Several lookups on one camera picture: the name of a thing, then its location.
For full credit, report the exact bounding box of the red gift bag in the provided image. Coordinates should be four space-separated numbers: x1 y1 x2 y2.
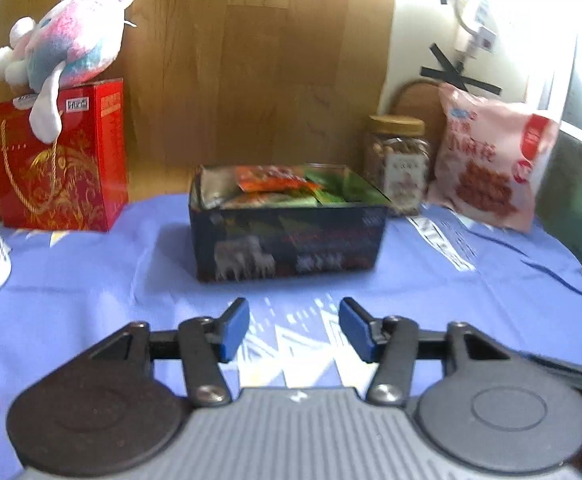
0 79 128 232

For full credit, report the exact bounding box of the green snack packet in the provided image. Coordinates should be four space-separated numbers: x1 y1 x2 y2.
304 166 390 206

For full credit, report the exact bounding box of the round wooden board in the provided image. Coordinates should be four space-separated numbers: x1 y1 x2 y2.
390 79 446 136

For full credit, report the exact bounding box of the wooden panel backdrop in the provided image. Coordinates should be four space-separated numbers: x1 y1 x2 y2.
0 0 394 200

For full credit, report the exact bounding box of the nut jar with gold lid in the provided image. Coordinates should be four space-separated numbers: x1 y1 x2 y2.
364 115 430 216

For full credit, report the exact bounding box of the pastel plush toy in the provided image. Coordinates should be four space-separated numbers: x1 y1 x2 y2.
0 0 134 144

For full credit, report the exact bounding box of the red spicy snack packet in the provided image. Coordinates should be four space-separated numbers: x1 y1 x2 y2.
235 166 321 193

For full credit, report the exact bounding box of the black sheep-print tin box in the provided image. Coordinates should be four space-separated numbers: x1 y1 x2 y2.
189 164 391 282

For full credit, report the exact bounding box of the white power strip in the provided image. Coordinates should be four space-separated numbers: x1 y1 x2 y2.
443 0 497 58

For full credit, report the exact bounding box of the pink fried-twist snack bag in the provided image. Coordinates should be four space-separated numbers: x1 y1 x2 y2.
428 84 559 232

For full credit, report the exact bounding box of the blue printed tablecloth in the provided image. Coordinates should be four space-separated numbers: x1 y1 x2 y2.
0 195 582 479

